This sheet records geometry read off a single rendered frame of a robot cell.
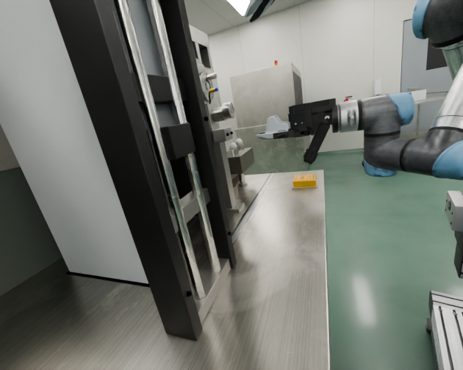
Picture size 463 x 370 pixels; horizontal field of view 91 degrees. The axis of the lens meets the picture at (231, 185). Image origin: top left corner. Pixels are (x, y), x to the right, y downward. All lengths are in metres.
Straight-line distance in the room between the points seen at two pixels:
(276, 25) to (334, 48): 1.18
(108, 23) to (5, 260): 0.55
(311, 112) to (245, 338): 0.52
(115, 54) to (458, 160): 0.55
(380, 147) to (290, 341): 0.48
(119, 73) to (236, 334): 0.33
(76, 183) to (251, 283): 0.34
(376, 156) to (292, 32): 4.72
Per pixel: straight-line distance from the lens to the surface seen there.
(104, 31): 0.25
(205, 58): 1.63
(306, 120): 0.63
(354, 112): 0.63
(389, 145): 0.64
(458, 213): 1.02
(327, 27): 5.23
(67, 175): 0.48
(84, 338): 0.45
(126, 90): 0.24
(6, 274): 0.70
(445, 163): 0.58
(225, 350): 0.34
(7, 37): 0.51
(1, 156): 0.68
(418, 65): 5.34
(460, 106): 0.63
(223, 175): 0.63
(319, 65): 5.13
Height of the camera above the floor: 1.17
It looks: 17 degrees down
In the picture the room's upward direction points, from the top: 10 degrees counter-clockwise
